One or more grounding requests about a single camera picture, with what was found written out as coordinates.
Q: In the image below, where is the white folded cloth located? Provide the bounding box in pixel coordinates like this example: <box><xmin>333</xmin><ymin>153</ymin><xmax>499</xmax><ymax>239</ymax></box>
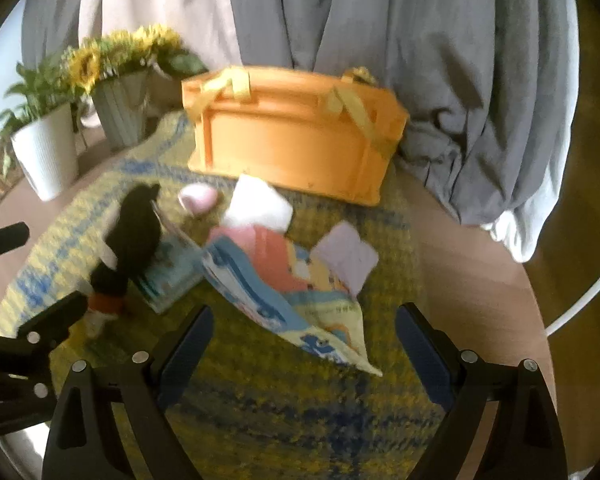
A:
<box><xmin>222</xmin><ymin>173</ymin><xmax>295</xmax><ymax>234</ymax></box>

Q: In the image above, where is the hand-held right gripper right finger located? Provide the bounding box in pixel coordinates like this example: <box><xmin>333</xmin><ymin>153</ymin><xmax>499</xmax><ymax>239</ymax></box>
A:
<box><xmin>395</xmin><ymin>302</ymin><xmax>567</xmax><ymax>480</ymax></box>

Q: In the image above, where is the teal picture book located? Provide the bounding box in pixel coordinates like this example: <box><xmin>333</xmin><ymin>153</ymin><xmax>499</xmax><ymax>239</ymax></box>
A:
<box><xmin>129</xmin><ymin>199</ymin><xmax>207</xmax><ymax>315</ymax></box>

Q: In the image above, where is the pale pink curtain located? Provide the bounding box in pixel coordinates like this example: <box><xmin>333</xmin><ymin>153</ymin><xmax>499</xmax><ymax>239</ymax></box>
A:
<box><xmin>76</xmin><ymin>0</ymin><xmax>242</xmax><ymax>73</ymax></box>

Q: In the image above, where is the black plush toy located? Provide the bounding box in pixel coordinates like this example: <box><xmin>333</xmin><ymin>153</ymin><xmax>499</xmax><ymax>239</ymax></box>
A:
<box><xmin>84</xmin><ymin>183</ymin><xmax>162</xmax><ymax>339</ymax></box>

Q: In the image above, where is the grey ribbed flower pot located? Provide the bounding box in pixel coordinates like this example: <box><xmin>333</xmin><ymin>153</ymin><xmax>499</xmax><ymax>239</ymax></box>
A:
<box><xmin>90</xmin><ymin>70</ymin><xmax>152</xmax><ymax>151</ymax></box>

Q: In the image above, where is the white ribbed flower pot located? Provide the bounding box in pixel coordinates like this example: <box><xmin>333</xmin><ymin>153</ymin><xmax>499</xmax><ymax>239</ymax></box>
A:
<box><xmin>10</xmin><ymin>101</ymin><xmax>79</xmax><ymax>202</ymax></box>

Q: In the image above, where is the grey curtain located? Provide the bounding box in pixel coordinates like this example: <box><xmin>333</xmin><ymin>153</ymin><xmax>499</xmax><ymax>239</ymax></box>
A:
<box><xmin>20</xmin><ymin>0</ymin><xmax>582</xmax><ymax>264</ymax></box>

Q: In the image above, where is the colourful children's picture book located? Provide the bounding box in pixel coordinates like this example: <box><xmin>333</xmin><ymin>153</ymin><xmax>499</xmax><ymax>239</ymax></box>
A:
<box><xmin>200</xmin><ymin>236</ymin><xmax>384</xmax><ymax>377</ymax></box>

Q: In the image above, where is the green leafy plant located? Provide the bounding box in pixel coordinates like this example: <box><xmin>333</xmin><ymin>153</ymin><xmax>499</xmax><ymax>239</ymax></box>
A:
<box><xmin>0</xmin><ymin>54</ymin><xmax>78</xmax><ymax>137</ymax></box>

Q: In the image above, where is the orange basket with yellow ribbons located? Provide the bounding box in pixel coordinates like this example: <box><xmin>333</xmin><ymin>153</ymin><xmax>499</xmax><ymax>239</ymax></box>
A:
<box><xmin>181</xmin><ymin>65</ymin><xmax>411</xmax><ymax>207</ymax></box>

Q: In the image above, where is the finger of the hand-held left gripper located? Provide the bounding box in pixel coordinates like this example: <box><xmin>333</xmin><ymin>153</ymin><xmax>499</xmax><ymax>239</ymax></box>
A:
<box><xmin>0</xmin><ymin>223</ymin><xmax>31</xmax><ymax>263</ymax></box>
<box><xmin>16</xmin><ymin>290</ymin><xmax>89</xmax><ymax>357</ymax></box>

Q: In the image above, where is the pink white sock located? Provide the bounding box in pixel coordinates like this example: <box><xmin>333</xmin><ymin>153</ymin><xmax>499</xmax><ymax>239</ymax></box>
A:
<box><xmin>177</xmin><ymin>184</ymin><xmax>222</xmax><ymax>217</ymax></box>

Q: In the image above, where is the lilac folded cloth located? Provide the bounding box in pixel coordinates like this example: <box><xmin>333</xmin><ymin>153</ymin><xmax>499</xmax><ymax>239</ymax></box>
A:
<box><xmin>309</xmin><ymin>223</ymin><xmax>380</xmax><ymax>295</ymax></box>

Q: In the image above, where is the white cable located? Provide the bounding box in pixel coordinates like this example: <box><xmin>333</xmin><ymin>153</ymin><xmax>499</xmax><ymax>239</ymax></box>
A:
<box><xmin>542</xmin><ymin>261</ymin><xmax>600</xmax><ymax>342</ymax></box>

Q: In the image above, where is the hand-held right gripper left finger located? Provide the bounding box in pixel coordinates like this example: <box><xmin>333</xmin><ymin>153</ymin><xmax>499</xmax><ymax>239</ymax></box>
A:
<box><xmin>41</xmin><ymin>304</ymin><xmax>216</xmax><ymax>480</ymax></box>

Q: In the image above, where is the sunflower bouquet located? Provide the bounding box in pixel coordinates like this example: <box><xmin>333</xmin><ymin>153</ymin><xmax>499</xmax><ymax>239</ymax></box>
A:
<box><xmin>61</xmin><ymin>24</ymin><xmax>210</xmax><ymax>97</ymax></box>

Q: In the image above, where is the yellow blue woven mat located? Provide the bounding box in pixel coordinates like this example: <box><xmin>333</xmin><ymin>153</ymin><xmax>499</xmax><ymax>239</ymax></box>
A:
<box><xmin>0</xmin><ymin>110</ymin><xmax>453</xmax><ymax>480</ymax></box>

